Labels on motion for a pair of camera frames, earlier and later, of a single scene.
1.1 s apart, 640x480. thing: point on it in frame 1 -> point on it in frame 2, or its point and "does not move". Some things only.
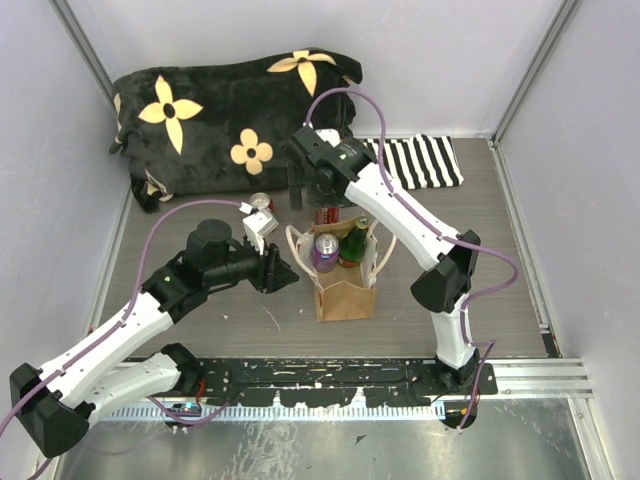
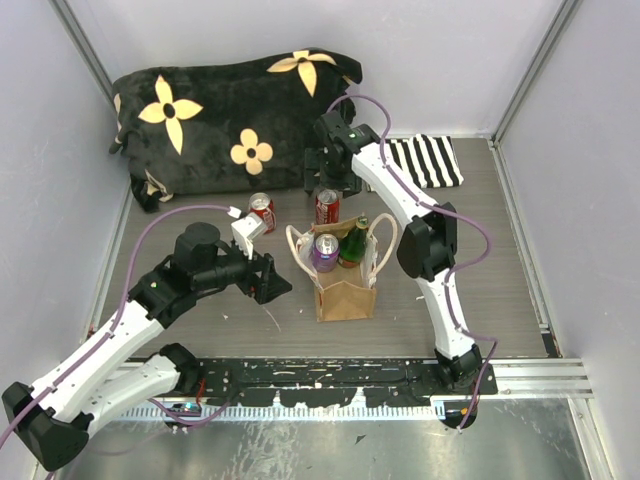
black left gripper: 272,278 -> 267,287
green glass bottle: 353,244 does not move
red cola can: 327,215 does not move
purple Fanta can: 325,253 does not move
